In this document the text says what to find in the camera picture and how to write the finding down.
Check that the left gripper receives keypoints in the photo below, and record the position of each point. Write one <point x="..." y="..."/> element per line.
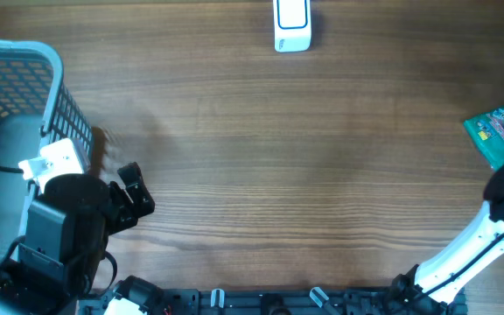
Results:
<point x="126" y="213"/>

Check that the green glove package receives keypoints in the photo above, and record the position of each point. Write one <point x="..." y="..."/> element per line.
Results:
<point x="487" y="133"/>

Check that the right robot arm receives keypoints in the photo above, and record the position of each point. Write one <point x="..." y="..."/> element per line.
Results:
<point x="432" y="286"/>

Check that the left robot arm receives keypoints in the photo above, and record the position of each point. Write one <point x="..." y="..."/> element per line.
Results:
<point x="52" y="266"/>

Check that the white barcode scanner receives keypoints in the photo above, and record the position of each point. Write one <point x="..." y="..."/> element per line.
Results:
<point x="292" y="25"/>

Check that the grey plastic mesh basket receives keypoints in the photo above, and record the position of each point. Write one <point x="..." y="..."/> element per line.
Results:
<point x="36" y="109"/>

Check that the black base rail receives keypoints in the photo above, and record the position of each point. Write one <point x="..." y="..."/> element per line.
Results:
<point x="139" y="297"/>

